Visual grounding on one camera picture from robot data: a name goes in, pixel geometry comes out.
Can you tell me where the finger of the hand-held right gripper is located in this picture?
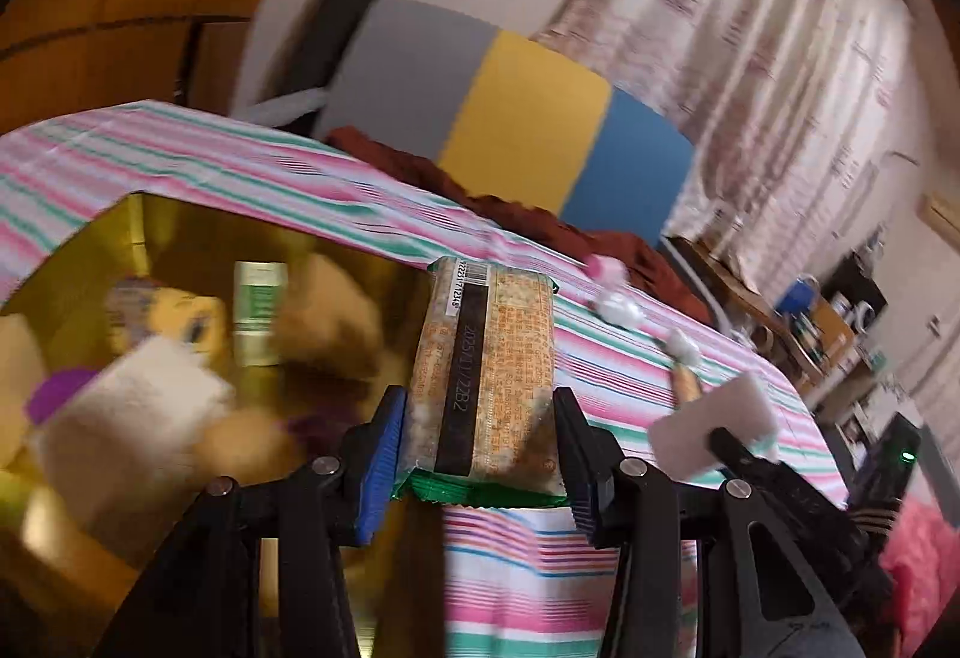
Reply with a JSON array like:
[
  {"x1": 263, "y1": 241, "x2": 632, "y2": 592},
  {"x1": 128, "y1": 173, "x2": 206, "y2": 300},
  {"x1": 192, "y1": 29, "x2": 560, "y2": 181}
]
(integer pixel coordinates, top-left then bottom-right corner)
[{"x1": 709, "y1": 427, "x2": 899, "y2": 603}]

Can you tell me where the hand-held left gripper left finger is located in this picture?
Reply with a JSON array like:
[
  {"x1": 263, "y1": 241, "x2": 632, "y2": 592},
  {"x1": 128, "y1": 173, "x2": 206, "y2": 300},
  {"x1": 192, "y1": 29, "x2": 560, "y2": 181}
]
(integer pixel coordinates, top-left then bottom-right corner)
[{"x1": 90, "y1": 385, "x2": 410, "y2": 658}]

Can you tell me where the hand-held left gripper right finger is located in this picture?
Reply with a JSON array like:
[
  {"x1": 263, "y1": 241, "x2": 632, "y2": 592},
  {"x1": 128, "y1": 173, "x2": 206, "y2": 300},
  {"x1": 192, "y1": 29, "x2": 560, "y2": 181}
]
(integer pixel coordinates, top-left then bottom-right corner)
[{"x1": 551, "y1": 386, "x2": 863, "y2": 658}]

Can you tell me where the white foam block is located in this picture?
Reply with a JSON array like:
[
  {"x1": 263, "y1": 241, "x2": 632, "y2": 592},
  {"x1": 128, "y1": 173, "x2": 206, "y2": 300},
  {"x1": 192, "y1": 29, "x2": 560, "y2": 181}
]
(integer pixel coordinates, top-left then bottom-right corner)
[
  {"x1": 33, "y1": 335, "x2": 235, "y2": 555},
  {"x1": 648, "y1": 373, "x2": 778, "y2": 480}
]

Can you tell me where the orange snack packet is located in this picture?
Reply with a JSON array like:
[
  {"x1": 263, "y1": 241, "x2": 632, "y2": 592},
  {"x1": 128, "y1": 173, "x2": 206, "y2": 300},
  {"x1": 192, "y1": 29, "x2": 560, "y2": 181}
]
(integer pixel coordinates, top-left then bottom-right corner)
[{"x1": 393, "y1": 255, "x2": 570, "y2": 507}]

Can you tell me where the large yellow sponge block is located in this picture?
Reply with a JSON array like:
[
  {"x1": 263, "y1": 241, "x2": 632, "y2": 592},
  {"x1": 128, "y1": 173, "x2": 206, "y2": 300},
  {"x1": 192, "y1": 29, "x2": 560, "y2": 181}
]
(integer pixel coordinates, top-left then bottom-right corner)
[{"x1": 270, "y1": 253, "x2": 385, "y2": 381}]

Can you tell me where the pink cloth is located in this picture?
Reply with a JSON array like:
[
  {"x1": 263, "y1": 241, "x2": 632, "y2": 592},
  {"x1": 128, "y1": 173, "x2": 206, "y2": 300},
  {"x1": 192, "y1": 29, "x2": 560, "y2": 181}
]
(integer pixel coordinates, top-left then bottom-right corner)
[{"x1": 876, "y1": 491, "x2": 960, "y2": 658}]

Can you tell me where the tan stick with white tip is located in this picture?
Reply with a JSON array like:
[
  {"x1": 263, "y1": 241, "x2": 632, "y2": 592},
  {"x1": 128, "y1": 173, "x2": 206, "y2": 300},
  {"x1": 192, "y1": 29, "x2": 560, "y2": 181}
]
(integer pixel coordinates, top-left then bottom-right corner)
[{"x1": 663, "y1": 327, "x2": 704, "y2": 405}]

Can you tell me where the black shelf box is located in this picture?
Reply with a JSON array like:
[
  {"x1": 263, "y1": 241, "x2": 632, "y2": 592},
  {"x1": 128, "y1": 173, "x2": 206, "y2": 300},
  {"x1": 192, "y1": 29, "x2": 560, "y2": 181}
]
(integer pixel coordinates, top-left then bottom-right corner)
[{"x1": 820, "y1": 253, "x2": 890, "y2": 330}]

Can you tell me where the green cardboard box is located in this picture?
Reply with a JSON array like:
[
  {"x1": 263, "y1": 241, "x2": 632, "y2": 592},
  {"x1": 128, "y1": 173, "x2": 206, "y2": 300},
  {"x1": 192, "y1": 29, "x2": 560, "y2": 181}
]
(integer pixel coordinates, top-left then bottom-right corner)
[{"x1": 232, "y1": 260, "x2": 290, "y2": 368}]

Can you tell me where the pink plastic bottle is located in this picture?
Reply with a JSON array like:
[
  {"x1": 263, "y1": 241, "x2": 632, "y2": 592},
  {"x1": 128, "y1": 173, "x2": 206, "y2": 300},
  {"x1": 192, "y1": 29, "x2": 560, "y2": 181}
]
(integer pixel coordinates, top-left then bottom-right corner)
[{"x1": 584, "y1": 253, "x2": 628, "y2": 288}]

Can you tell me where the wooden desk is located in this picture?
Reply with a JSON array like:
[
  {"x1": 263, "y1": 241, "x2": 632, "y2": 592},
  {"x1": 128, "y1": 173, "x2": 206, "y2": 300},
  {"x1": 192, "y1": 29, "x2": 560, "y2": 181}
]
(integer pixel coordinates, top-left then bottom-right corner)
[{"x1": 666, "y1": 235, "x2": 820, "y2": 398}]

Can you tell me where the yellow plush toy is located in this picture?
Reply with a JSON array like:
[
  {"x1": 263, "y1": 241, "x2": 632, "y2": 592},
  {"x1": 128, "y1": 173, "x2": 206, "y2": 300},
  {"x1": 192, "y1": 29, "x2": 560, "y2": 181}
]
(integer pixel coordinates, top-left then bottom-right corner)
[{"x1": 105, "y1": 278, "x2": 230, "y2": 368}]

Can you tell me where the dark red blanket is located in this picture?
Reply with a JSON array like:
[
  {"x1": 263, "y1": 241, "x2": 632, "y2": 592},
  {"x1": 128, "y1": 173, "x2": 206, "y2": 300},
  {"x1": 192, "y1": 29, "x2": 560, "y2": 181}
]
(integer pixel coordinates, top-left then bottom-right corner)
[{"x1": 325, "y1": 125, "x2": 715, "y2": 330}]

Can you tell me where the purple scouring pad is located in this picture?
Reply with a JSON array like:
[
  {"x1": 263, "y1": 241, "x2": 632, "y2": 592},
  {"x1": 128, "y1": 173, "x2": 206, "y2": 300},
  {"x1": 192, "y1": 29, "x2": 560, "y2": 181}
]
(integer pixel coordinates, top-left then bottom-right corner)
[{"x1": 25, "y1": 365, "x2": 100, "y2": 428}]

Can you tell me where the grey yellow blue headboard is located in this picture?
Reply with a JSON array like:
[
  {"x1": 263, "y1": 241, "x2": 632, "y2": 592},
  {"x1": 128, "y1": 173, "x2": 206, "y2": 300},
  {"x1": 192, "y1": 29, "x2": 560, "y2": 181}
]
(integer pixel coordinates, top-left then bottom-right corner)
[{"x1": 315, "y1": 0, "x2": 695, "y2": 248}]

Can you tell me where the striped pink green blanket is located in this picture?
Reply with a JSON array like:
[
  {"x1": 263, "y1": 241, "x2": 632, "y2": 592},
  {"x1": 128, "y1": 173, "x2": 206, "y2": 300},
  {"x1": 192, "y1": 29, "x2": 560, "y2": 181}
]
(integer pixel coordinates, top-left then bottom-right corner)
[{"x1": 0, "y1": 98, "x2": 853, "y2": 658}]

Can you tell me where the patterned beige curtain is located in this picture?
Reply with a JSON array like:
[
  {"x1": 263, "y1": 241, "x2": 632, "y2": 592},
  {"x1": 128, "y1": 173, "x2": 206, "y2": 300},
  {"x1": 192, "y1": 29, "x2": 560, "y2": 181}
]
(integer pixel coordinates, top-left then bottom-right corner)
[{"x1": 529, "y1": 0, "x2": 932, "y2": 300}]

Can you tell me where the wall air conditioner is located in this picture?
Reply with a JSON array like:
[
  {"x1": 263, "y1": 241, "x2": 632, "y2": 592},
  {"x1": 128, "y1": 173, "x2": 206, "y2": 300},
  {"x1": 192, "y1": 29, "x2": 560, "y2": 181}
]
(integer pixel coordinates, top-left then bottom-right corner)
[{"x1": 922, "y1": 193, "x2": 960, "y2": 233}]

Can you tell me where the black bed post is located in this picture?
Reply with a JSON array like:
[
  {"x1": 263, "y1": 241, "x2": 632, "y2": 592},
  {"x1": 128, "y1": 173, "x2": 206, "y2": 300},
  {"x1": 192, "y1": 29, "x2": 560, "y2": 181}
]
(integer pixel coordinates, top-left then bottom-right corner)
[{"x1": 280, "y1": 0, "x2": 395, "y2": 138}]

